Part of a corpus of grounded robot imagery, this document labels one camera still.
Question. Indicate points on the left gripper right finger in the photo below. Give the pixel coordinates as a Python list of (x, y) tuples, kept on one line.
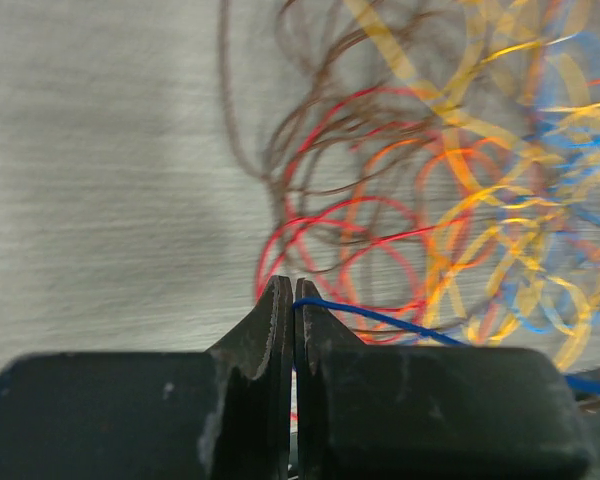
[(428, 412)]

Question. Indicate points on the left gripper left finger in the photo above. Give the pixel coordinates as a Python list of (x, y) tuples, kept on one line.
[(221, 413)]

